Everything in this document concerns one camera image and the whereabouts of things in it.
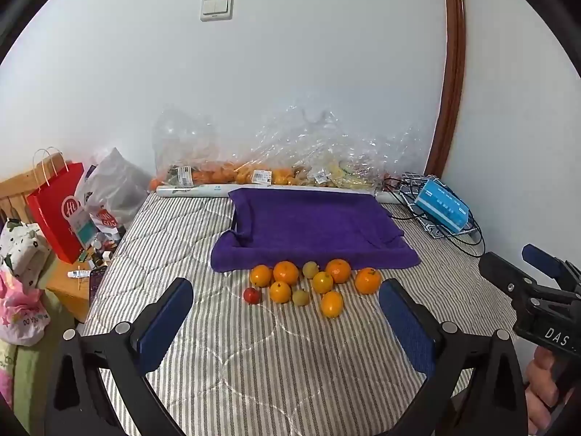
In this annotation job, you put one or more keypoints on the red paper bag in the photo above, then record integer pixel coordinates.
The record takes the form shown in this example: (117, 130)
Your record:
(50, 218)

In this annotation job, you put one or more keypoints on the person's right hand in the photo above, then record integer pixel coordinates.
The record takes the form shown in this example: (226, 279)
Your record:
(540, 381)

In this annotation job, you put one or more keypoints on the clear bag of oranges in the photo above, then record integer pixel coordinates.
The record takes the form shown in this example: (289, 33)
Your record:
(218, 175)

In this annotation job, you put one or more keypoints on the small round orange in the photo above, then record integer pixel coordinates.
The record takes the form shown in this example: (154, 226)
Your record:
(261, 276)

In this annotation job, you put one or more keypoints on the white floral cloth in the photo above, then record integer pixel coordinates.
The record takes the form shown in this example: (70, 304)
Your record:
(18, 245)

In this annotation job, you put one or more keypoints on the striped quilted mattress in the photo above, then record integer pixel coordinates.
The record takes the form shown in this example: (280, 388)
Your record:
(249, 363)

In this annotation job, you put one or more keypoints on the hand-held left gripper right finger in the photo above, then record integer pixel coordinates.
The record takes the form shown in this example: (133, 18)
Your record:
(406, 322)

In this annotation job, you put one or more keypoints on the grey plastic bag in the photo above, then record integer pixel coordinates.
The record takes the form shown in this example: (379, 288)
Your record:
(118, 181)

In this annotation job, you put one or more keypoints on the brown wooden door frame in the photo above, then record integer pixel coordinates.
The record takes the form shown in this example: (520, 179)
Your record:
(454, 54)

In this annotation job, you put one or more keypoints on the yellow-orange citrus fruit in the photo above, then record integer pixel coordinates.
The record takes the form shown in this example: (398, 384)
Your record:
(322, 282)

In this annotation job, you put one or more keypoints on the wooden nightstand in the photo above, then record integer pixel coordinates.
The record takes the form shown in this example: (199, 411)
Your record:
(68, 290)

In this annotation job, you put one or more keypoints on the yellow-green round fruit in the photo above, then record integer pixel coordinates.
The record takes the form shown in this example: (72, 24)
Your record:
(310, 269)
(300, 297)

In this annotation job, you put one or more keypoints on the oval orange kumquat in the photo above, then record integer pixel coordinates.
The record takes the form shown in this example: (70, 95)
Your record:
(331, 304)

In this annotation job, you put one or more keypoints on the pink cloth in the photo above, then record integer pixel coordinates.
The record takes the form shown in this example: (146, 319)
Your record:
(18, 313)

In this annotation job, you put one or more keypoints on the wooden headboard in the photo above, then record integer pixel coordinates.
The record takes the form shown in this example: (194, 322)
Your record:
(13, 190)

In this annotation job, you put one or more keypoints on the small red tomato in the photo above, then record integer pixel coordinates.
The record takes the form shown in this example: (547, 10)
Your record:
(252, 295)

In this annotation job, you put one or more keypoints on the orange mandarin with stem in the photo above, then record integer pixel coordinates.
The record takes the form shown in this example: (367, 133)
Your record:
(367, 280)

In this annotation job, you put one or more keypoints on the purple towel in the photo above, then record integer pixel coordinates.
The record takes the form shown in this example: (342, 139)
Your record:
(308, 222)

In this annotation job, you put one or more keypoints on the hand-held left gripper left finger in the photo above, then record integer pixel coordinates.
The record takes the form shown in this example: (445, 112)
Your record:
(165, 322)

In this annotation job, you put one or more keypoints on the smooth round orange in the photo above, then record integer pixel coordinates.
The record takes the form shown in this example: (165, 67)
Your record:
(280, 291)

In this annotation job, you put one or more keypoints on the green bedding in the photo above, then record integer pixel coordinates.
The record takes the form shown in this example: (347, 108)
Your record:
(31, 372)

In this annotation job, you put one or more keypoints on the clear bag of yellow fruit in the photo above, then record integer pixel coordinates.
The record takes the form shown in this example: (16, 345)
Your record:
(336, 172)

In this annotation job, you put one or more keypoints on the dark smartphone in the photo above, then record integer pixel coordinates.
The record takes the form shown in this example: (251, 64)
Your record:
(96, 281)

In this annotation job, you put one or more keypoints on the white light switch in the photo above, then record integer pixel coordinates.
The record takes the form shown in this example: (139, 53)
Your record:
(217, 7)

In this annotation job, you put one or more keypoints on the white red-print plastic bag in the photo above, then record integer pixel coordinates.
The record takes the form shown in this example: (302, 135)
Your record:
(102, 218)

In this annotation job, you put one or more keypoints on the cluster of small bottles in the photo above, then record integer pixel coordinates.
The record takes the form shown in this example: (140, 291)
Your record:
(102, 252)

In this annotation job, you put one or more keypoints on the white tube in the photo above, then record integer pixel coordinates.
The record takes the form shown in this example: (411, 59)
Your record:
(78, 274)

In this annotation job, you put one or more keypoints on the blue tissue packet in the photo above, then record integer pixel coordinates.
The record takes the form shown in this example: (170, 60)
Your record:
(442, 204)

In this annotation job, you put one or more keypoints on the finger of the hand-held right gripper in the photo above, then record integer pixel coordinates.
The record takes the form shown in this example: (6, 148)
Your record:
(504, 277)
(540, 259)

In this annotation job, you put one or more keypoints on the large orange mandarin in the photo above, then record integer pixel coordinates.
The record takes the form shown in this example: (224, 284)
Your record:
(286, 272)

